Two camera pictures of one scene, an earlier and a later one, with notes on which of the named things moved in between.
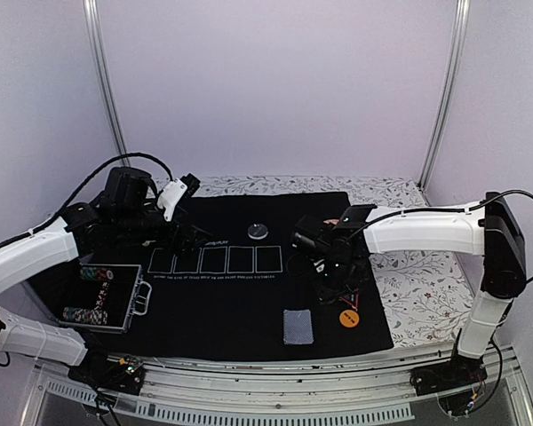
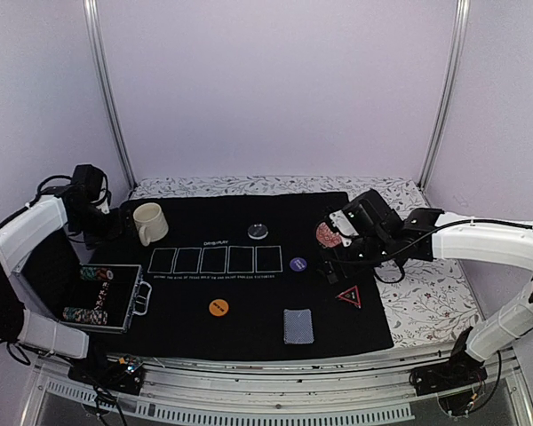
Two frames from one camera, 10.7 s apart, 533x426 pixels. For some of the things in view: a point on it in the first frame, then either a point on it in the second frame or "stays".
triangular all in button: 352,298 stays
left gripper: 186,247 to 115,231
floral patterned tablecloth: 426,297 stays
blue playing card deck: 298,327 stays
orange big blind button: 349,318 to 218,307
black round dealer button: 258,232 stays
